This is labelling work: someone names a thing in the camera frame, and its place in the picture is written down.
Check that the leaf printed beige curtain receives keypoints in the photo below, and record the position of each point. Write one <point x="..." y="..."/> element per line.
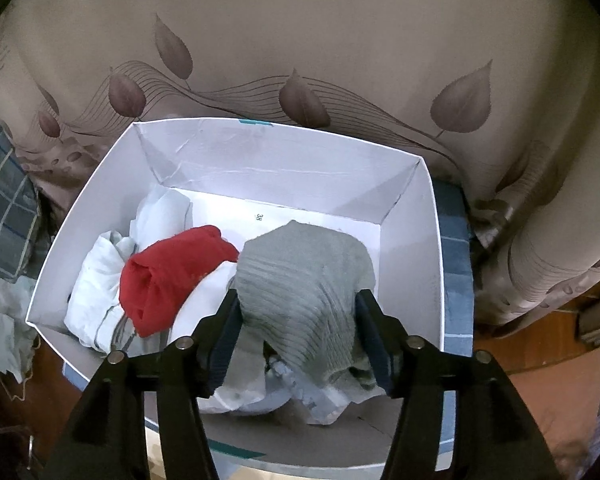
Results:
<point x="330" y="25"/>

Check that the plaid cloth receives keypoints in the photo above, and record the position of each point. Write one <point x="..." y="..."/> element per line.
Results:
<point x="5" y="200"/>

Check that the white plastic bag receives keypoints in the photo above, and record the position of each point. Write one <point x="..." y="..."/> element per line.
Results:
<point x="0" y="330"/>

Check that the white cardboard box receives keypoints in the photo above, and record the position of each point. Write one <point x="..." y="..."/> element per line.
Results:
<point x="280" y="170"/>

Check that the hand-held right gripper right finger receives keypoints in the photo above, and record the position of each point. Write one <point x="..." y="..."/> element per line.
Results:
<point x="375" y="345"/>

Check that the red underwear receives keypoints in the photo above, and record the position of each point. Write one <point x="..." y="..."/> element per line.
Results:
<point x="165" y="275"/>

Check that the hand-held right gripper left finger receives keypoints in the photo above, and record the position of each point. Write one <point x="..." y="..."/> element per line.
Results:
<point x="225" y="340"/>

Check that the white underwear with grey trim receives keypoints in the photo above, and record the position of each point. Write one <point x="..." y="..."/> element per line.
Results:
<point x="95" y="290"/>

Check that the grey ribbed underwear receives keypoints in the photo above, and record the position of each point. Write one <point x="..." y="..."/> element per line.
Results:
<point x="300" y="290"/>

